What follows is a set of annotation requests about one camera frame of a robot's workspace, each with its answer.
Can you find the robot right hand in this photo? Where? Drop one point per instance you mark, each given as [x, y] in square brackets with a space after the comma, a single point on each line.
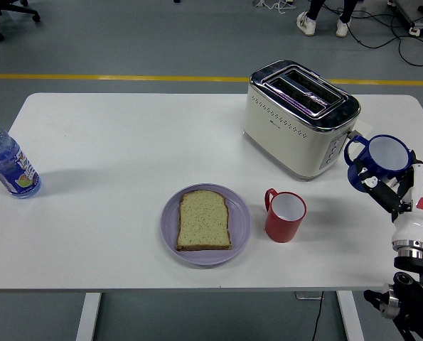
[412, 227]

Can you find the blue cup white inside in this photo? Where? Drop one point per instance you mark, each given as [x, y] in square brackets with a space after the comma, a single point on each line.
[389, 152]

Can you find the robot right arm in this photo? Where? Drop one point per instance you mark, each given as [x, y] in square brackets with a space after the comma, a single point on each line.
[413, 284]

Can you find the red cup white inside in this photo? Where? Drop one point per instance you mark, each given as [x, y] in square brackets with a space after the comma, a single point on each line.
[280, 231]

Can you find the slice of toast bread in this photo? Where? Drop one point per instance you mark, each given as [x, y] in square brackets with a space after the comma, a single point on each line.
[204, 220]

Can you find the white table leg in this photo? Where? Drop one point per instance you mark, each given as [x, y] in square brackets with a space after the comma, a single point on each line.
[349, 319]
[88, 319]

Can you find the cream and chrome toaster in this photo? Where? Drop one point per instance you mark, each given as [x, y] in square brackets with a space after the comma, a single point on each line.
[286, 142]

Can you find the purple round plate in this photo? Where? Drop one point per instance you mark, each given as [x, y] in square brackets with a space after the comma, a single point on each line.
[240, 220]

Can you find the person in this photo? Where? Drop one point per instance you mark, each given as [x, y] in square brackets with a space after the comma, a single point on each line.
[316, 7]

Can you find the clear water bottle blue cap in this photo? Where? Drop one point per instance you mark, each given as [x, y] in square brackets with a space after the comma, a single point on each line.
[8, 163]

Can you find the grey bracket under table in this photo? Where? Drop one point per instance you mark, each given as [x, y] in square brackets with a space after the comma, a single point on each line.
[305, 295]

